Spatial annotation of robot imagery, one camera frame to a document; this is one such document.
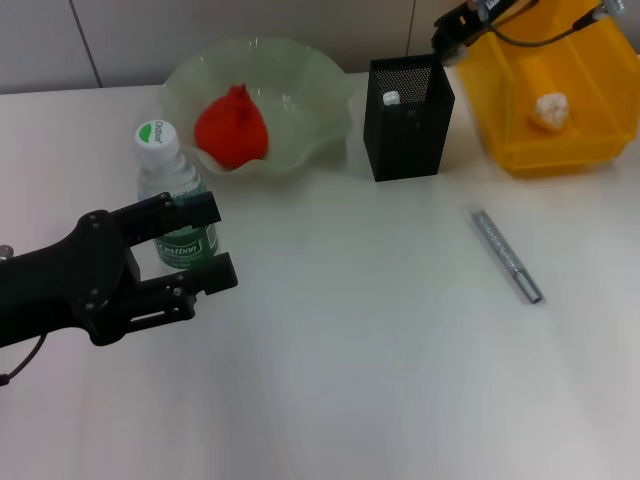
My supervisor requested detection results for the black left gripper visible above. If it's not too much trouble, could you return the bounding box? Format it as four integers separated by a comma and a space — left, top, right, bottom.
0, 191, 239, 349

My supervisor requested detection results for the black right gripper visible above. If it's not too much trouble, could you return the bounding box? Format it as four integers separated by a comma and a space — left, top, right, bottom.
432, 0, 540, 57

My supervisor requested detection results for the clear green-label water bottle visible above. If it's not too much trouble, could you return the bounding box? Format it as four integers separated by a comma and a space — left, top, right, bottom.
133, 119, 221, 272

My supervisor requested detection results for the white paper ball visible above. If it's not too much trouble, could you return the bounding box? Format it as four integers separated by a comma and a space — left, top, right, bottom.
529, 92, 574, 132

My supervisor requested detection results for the grey pen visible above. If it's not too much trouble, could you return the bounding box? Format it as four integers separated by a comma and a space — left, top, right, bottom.
467, 199, 545, 305

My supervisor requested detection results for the black mesh pen holder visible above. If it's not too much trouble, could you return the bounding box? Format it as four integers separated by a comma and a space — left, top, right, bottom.
363, 53, 456, 183

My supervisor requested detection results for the green glass fruit plate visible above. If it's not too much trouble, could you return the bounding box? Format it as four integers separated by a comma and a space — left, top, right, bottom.
162, 37, 351, 177

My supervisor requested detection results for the yellow plastic bin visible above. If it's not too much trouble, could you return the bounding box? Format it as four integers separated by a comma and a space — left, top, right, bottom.
454, 0, 640, 180

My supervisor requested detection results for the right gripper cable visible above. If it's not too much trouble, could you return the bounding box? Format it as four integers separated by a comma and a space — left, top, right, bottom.
487, 0, 630, 50

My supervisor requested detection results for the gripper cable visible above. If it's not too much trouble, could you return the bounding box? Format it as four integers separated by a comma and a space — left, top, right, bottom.
0, 332, 50, 388
487, 0, 630, 50

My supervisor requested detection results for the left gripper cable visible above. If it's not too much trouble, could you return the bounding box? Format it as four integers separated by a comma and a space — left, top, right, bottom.
0, 332, 50, 388

